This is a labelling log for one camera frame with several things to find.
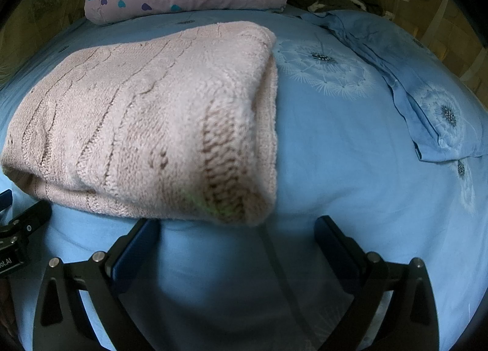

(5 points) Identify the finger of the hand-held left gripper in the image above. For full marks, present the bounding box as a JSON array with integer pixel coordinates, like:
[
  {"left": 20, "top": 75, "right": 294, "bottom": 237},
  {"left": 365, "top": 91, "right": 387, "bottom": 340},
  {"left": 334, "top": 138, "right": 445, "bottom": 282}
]
[
  {"left": 0, "top": 201, "right": 52, "bottom": 238},
  {"left": 0, "top": 190, "right": 13, "bottom": 218}
]

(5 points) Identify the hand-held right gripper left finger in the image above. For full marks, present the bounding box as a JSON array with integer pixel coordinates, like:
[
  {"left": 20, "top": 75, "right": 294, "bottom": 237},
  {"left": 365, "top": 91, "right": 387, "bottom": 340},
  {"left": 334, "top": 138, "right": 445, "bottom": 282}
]
[{"left": 32, "top": 218, "right": 161, "bottom": 351}]

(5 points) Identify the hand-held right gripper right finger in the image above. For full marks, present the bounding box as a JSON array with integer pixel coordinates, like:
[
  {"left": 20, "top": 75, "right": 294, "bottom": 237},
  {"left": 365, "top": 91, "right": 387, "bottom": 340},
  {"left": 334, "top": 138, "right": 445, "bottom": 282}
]
[{"left": 313, "top": 215, "right": 447, "bottom": 351}]

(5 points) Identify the pink knit cardigan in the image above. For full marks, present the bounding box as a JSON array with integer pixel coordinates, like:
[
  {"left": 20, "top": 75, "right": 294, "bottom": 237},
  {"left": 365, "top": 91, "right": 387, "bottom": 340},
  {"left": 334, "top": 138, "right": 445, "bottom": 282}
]
[{"left": 1, "top": 21, "right": 279, "bottom": 227}]

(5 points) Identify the crumpled blue printed cloth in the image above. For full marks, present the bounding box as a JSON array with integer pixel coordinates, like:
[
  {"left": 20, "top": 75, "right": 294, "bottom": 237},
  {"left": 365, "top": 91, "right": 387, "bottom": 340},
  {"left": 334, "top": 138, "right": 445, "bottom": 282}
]
[{"left": 301, "top": 10, "right": 488, "bottom": 163}]

